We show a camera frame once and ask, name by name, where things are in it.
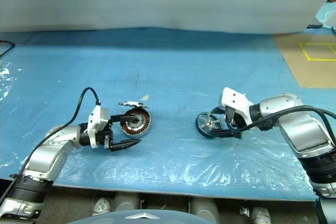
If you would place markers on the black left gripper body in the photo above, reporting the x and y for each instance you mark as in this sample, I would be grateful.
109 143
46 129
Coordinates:
109 137

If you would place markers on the small metal bracket part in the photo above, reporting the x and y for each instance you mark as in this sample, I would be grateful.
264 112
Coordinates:
131 104

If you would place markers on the motor housing with copper windings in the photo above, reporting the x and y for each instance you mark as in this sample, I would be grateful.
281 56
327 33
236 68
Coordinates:
143 125

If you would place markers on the blue-grey torso with silver chevron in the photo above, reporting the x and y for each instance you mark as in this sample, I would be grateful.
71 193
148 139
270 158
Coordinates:
105 218

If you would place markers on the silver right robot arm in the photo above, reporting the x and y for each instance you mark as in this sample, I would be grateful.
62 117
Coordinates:
302 129

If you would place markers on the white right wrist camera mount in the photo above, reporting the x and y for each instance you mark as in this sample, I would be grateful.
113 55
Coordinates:
233 98

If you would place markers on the yellow tape square outline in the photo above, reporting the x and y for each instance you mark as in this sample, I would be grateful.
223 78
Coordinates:
323 59

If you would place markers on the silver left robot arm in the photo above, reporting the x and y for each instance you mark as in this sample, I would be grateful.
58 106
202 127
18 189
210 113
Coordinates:
47 155

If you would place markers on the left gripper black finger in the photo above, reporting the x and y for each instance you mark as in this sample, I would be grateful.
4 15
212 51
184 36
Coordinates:
120 117
126 145

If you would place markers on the grey rounded cylinder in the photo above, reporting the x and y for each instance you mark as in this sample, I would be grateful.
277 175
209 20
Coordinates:
127 201
203 208

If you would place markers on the black-rimmed silver spoked rotor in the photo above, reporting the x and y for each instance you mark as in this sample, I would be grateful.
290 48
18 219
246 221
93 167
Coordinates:
210 123

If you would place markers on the white rounded foot shape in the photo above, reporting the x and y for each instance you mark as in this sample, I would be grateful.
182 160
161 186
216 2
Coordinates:
103 205
262 214

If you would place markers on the dark flat device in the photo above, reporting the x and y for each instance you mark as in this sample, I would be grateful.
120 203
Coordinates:
315 25

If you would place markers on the brown cardboard sheet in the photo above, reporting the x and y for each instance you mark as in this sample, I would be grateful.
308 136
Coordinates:
288 58

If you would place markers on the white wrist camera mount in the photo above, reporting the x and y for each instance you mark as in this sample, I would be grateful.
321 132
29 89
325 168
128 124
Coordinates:
233 98
95 119

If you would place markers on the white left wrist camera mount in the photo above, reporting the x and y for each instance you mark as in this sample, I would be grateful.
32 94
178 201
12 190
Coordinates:
95 119

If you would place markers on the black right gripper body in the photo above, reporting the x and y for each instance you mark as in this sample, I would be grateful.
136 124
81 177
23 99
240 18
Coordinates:
233 121

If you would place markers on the small tan tape piece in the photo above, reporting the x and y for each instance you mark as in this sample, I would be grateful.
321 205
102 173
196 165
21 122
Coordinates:
146 97

